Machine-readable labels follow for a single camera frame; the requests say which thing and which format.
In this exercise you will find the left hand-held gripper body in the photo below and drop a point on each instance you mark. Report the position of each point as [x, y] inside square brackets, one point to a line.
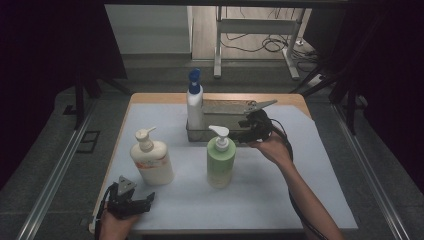
[120, 203]

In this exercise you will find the white panel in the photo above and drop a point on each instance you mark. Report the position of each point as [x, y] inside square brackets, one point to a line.
[148, 28]

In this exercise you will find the metal mesh basket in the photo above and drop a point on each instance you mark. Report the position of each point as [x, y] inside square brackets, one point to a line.
[223, 116]

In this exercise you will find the white foam mat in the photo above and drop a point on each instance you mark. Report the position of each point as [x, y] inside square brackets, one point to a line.
[253, 200]

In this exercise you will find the person's right hand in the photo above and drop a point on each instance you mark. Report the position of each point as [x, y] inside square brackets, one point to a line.
[275, 150]

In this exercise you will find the green pump bottle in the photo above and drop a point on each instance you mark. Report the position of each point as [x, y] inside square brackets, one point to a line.
[220, 163]

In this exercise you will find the white bottle with blue pump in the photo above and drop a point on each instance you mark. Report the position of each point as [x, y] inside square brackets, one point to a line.
[194, 106]

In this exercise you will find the cream pump bottle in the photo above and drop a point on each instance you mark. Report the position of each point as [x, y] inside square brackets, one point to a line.
[153, 163]

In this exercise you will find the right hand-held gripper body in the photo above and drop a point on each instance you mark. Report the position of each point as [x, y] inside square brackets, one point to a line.
[260, 125]

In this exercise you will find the person's left hand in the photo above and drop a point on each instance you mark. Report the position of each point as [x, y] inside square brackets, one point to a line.
[115, 228]

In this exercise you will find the white power strip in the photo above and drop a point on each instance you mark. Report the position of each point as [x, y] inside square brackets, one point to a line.
[316, 80]

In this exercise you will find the aluminium rail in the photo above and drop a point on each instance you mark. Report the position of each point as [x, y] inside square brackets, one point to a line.
[53, 180]
[370, 176]

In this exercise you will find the dark curtain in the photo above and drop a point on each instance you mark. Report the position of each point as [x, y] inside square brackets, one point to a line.
[393, 83]
[40, 66]

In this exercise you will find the white desk frame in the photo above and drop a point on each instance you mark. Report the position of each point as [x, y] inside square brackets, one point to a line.
[256, 26]

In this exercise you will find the black metal stand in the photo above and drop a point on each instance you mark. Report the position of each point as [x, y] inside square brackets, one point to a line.
[80, 100]
[350, 100]

